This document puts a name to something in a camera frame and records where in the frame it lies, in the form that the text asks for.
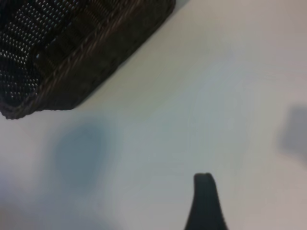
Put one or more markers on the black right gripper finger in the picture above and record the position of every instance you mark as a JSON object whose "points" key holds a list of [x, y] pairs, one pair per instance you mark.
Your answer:
{"points": [[207, 206]]}

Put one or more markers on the dark brown woven basket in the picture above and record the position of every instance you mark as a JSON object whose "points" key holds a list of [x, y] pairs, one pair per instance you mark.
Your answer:
{"points": [[72, 60]]}

